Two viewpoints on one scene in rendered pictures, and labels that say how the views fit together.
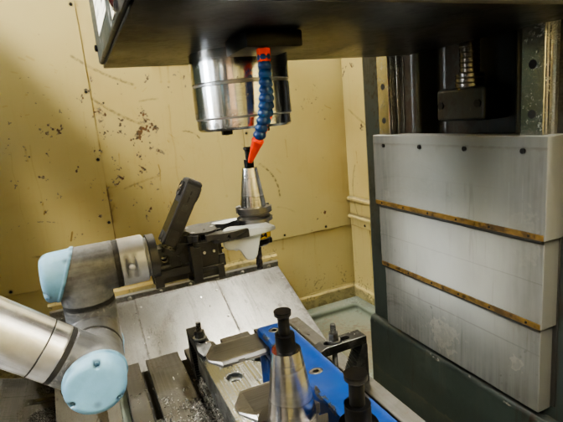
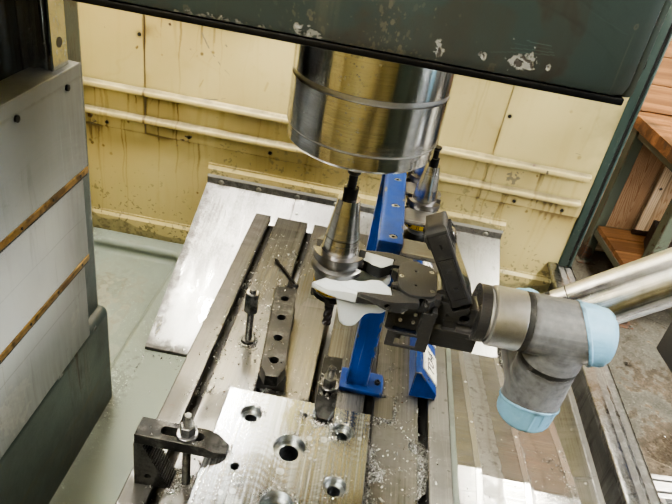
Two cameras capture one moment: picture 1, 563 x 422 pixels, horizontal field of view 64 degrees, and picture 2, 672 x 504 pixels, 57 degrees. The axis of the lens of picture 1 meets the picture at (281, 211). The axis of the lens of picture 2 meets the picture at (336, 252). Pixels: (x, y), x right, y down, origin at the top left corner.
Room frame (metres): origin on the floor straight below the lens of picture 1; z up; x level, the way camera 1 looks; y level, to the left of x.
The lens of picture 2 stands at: (1.34, 0.30, 1.72)
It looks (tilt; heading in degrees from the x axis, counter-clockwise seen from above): 32 degrees down; 204
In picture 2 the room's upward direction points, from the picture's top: 11 degrees clockwise
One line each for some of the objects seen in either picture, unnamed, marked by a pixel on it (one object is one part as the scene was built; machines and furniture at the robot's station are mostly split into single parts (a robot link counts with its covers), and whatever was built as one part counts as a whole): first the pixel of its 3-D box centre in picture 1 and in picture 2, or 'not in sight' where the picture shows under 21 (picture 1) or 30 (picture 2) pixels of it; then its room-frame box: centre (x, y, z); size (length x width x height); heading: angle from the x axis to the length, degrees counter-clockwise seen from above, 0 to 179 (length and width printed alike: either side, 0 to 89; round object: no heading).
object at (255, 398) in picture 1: (270, 398); (422, 218); (0.40, 0.03, 1.21); 0.07 x 0.05 x 0.01; 113
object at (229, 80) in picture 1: (241, 91); (370, 87); (0.78, 0.05, 1.53); 0.16 x 0.16 x 0.12
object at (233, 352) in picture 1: (235, 351); (423, 251); (0.51, 0.07, 1.21); 0.07 x 0.05 x 0.01; 113
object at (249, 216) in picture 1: (254, 213); (338, 256); (0.78, 0.05, 1.32); 0.06 x 0.06 x 0.03
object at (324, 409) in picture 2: not in sight; (326, 397); (0.66, 0.02, 0.97); 0.13 x 0.03 x 0.15; 23
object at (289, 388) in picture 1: (289, 383); (428, 182); (0.35, 0.01, 1.26); 0.04 x 0.04 x 0.07
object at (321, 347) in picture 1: (338, 355); (182, 449); (0.88, -0.09, 0.97); 0.13 x 0.03 x 0.15; 113
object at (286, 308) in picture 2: not in sight; (277, 339); (0.56, -0.14, 0.93); 0.26 x 0.05 x 0.06; 28
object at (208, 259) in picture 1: (185, 253); (434, 308); (0.73, 0.16, 1.28); 0.12 x 0.08 x 0.09; 113
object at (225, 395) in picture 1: (269, 376); (281, 486); (0.84, 0.06, 0.97); 0.29 x 0.23 x 0.05; 23
